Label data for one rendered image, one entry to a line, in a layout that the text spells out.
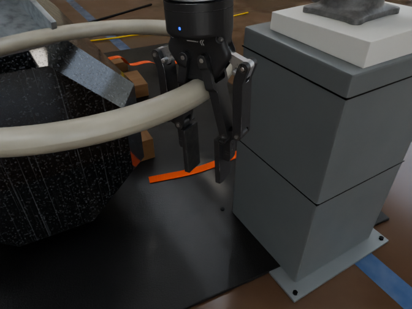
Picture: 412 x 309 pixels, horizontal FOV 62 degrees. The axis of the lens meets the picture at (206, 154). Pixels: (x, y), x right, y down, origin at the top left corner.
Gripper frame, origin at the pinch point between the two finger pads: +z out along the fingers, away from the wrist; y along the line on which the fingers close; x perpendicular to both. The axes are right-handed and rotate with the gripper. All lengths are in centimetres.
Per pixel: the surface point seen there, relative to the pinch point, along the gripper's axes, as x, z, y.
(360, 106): -49, 11, -12
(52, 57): -25, 3, 68
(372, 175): -66, 41, -18
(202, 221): -52, 77, 39
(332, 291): -50, 82, -16
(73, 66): -30, 7, 67
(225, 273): -36, 79, 19
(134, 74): -132, 57, 145
